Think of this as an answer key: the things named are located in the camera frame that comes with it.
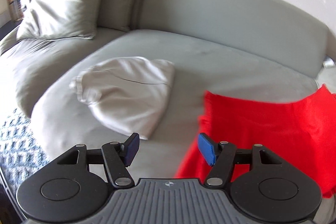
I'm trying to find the red t-shirt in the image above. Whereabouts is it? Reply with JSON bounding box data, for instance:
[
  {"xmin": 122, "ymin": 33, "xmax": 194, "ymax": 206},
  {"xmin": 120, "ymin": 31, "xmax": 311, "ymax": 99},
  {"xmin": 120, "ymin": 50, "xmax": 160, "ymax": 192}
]
[{"xmin": 174, "ymin": 84, "xmax": 336, "ymax": 200}]

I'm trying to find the grey storage bag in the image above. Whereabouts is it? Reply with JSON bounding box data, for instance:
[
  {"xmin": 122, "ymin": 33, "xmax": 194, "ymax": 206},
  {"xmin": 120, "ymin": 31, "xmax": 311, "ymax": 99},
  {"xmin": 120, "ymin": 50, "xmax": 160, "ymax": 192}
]
[{"xmin": 69, "ymin": 56, "xmax": 175, "ymax": 140}]

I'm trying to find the blue white rug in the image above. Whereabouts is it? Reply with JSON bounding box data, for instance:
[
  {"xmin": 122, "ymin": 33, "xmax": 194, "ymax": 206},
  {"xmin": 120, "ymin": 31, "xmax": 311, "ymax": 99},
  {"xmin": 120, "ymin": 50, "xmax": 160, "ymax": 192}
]
[{"xmin": 1, "ymin": 109, "xmax": 50, "ymax": 192}]

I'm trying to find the grey sofa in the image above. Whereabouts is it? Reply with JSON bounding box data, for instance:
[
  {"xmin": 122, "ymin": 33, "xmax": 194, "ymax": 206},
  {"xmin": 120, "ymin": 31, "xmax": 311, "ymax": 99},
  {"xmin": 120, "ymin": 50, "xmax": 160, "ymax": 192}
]
[{"xmin": 1, "ymin": 0, "xmax": 335, "ymax": 179}]

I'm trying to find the large grey pillow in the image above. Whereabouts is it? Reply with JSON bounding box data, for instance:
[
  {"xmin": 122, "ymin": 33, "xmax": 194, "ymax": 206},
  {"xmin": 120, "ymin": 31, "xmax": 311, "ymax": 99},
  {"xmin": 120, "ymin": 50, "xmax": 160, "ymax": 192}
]
[{"xmin": 17, "ymin": 0, "xmax": 101, "ymax": 40}]

